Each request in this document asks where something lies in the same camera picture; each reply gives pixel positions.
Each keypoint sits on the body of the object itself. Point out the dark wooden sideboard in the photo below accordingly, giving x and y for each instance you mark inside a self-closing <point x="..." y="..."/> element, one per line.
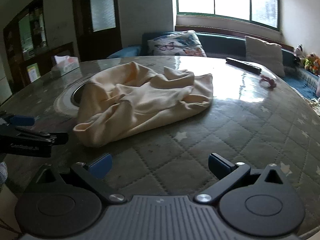
<point x="65" y="50"/>

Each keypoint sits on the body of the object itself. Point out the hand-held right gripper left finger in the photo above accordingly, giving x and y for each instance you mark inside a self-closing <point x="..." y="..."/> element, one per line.
<point x="101" y="166"/>

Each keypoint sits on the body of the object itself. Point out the butterfly print cushion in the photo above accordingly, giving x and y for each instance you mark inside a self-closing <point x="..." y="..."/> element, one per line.
<point x="175" y="45"/>

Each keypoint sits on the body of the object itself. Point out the round inset cooktop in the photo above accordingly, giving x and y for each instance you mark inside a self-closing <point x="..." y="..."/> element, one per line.
<point x="75" y="95"/>

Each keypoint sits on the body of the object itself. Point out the dark wooden display cabinet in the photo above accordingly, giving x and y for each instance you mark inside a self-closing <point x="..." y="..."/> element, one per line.
<point x="15" y="42"/>

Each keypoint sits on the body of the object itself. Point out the yellow striped plush toy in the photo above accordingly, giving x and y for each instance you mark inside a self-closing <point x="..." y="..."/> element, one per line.
<point x="310" y="62"/>

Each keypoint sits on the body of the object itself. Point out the plain white cushion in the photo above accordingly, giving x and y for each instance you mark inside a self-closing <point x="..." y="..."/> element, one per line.
<point x="265" y="55"/>

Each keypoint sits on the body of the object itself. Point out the blue fringed sofa blanket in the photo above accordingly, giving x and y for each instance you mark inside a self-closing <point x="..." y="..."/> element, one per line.
<point x="300" y="85"/>

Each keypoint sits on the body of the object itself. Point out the teal sofa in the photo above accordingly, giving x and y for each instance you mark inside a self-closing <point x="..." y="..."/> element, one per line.
<point x="220" y="45"/>

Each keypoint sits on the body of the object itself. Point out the cream knit garment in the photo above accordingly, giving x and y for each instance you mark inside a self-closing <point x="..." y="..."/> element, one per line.
<point x="140" y="100"/>

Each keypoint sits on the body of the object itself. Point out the tissue box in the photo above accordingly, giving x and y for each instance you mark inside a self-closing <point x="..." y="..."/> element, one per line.
<point x="67" y="65"/>

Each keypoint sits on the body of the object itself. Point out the black remote control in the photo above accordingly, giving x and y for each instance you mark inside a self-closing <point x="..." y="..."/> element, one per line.
<point x="242" y="64"/>

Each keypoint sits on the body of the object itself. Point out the dark door with frosted glass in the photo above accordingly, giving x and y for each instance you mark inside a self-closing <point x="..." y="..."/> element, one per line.
<point x="100" y="45"/>

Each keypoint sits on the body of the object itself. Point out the small pink toy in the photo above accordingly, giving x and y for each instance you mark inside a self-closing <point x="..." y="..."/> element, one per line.
<point x="268" y="81"/>

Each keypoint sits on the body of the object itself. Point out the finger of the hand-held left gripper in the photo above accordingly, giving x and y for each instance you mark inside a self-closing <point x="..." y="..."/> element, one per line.
<point x="60" y="138"/>
<point x="22" y="120"/>

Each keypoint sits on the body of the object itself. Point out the orange plush toy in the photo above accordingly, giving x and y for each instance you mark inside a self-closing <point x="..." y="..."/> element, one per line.
<point x="317" y="66"/>

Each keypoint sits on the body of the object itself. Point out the person's left forearm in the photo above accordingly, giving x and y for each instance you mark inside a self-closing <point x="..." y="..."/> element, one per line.
<point x="2" y="175"/>

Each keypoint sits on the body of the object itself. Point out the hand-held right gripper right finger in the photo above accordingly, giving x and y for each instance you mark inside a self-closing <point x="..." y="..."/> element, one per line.
<point x="220" y="165"/>

